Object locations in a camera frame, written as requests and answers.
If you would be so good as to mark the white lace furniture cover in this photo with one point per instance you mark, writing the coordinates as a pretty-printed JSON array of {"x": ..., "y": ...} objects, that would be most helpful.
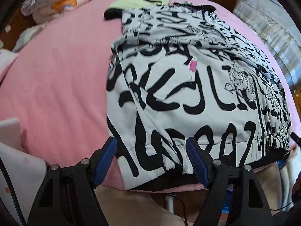
[{"x": 270, "y": 28}]

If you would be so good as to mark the black and white printed jacket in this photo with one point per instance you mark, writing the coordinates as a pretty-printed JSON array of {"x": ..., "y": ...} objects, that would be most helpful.
[{"x": 188, "y": 87}]

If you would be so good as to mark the white printed pillow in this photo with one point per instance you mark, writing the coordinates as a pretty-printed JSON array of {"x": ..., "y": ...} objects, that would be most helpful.
[{"x": 7, "y": 60}]

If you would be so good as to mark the wooden headboard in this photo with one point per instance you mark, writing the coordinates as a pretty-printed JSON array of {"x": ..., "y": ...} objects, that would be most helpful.
[{"x": 11, "y": 30}]

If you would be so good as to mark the cartoon print pillows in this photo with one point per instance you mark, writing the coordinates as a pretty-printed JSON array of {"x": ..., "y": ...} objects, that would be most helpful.
[{"x": 65, "y": 0}]

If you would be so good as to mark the light green folded garment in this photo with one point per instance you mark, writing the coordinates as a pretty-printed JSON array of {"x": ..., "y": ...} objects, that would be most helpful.
[{"x": 131, "y": 3}]

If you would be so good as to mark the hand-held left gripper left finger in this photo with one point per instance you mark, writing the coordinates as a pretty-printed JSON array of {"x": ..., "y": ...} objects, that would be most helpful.
[{"x": 104, "y": 162}]

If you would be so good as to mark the pink bed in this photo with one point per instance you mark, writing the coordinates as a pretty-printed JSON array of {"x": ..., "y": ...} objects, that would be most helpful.
[{"x": 58, "y": 75}]

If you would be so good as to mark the white fleece cloth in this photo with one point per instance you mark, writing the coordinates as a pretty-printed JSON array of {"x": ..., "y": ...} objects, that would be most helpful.
[{"x": 289, "y": 169}]

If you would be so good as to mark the pale crumpled cloth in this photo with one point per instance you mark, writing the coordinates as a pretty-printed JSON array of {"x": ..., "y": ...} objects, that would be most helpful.
[{"x": 30, "y": 35}]

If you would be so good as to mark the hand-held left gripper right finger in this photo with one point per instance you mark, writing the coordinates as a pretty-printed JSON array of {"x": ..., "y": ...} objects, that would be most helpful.
[{"x": 199, "y": 164}]

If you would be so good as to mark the white floral sheet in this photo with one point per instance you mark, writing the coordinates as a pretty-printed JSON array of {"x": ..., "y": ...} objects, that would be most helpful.
[{"x": 25, "y": 169}]

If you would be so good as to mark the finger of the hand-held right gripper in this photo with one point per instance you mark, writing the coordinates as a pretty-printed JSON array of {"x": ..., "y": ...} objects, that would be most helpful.
[{"x": 296, "y": 140}]

